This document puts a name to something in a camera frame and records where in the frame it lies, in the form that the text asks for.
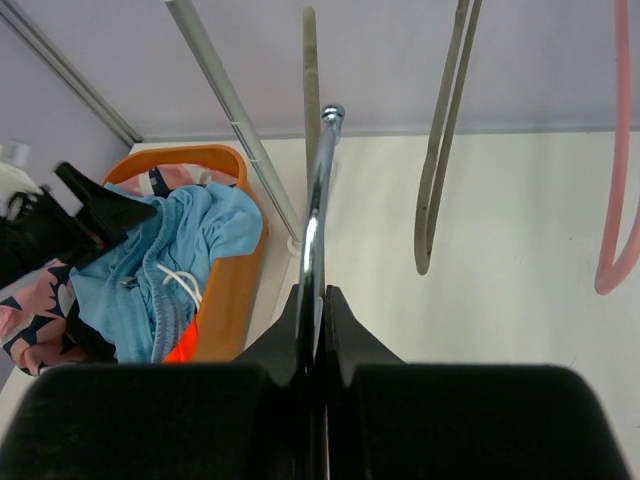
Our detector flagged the orange shorts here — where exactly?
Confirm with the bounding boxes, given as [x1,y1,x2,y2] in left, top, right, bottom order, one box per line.
[163,317,199,364]

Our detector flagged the black shorts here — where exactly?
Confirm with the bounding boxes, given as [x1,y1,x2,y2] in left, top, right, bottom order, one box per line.
[65,300,117,363]

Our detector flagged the orange plastic basket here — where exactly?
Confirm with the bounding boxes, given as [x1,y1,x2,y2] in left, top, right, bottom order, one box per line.
[99,143,270,364]

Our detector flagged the pink hanger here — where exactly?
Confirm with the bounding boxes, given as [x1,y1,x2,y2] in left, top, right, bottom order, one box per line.
[594,0,639,295]

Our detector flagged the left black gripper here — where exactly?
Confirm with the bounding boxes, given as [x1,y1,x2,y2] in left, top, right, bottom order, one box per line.
[1,162,157,288]

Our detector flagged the white clothes rack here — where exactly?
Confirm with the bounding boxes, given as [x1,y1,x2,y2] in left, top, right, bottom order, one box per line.
[165,0,302,256]

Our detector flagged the black shorts hanger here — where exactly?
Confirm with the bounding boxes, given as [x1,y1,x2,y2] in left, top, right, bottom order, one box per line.
[413,0,483,276]

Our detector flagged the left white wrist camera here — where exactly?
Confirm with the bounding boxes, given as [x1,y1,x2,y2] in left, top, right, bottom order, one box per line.
[1,141,40,215]

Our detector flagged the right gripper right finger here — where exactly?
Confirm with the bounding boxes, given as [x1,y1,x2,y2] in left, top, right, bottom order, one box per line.
[324,286,630,479]

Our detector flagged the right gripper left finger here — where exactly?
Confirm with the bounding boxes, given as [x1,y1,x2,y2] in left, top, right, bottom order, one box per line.
[1,285,320,479]

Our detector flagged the pink patterned shorts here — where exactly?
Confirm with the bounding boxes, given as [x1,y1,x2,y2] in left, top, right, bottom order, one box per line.
[1,164,216,376]

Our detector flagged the light blue shorts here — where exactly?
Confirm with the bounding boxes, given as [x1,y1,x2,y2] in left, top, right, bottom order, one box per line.
[70,182,263,363]

